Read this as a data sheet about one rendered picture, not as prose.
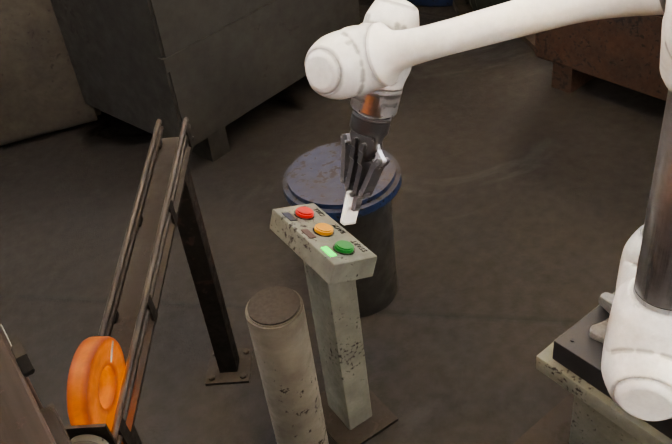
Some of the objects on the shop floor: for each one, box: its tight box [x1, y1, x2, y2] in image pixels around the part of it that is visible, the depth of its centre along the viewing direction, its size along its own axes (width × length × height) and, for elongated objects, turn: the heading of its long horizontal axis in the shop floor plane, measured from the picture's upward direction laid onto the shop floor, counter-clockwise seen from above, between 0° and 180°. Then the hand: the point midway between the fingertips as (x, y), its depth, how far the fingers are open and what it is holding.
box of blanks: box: [36, 0, 360, 162], centre depth 323 cm, size 103×83×77 cm
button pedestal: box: [270, 203, 398, 444], centre depth 182 cm, size 16×24×62 cm, turn 42°
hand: (351, 207), depth 156 cm, fingers closed
